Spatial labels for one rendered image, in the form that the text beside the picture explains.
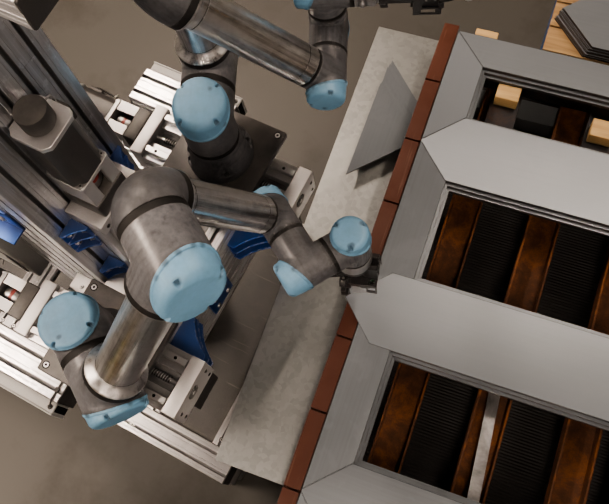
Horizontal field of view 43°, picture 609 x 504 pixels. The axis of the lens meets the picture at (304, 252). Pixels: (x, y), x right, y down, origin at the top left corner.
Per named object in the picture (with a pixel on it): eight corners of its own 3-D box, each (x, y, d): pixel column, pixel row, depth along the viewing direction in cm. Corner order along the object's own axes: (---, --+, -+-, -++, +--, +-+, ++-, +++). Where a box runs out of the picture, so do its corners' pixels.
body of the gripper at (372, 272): (376, 296, 166) (375, 279, 154) (337, 290, 167) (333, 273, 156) (381, 262, 168) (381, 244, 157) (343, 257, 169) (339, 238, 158)
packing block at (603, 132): (614, 131, 195) (618, 123, 191) (609, 147, 194) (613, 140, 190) (590, 125, 196) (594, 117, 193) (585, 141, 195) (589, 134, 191)
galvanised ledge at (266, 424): (444, 48, 223) (445, 42, 220) (292, 488, 186) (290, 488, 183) (379, 32, 227) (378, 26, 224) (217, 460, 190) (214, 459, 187)
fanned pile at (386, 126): (432, 71, 217) (433, 63, 213) (390, 192, 206) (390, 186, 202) (390, 60, 220) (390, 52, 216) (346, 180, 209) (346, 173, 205)
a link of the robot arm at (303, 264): (266, 259, 152) (313, 231, 153) (293, 305, 148) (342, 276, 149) (259, 245, 145) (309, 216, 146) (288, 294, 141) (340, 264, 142)
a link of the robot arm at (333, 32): (310, 69, 152) (304, 36, 141) (311, 22, 155) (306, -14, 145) (349, 68, 151) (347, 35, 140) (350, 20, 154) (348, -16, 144)
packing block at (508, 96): (520, 93, 201) (522, 85, 198) (515, 110, 200) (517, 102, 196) (497, 88, 203) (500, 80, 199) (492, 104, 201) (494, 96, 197)
